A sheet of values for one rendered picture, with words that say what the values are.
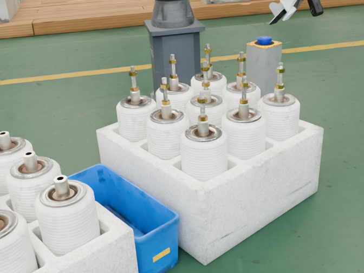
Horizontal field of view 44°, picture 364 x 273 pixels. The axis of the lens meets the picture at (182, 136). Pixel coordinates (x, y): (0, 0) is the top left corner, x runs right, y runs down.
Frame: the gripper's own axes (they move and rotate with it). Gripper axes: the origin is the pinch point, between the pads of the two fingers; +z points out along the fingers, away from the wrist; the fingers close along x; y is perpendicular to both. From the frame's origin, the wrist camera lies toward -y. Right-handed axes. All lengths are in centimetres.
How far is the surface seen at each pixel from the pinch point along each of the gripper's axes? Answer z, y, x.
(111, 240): 62, 12, 79
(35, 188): 66, 27, 72
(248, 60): 18.1, 3.8, 23.5
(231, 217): 50, -8, 61
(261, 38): 11.9, 5.3, 26.3
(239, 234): 52, -13, 58
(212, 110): 35, 7, 49
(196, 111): 38, 10, 48
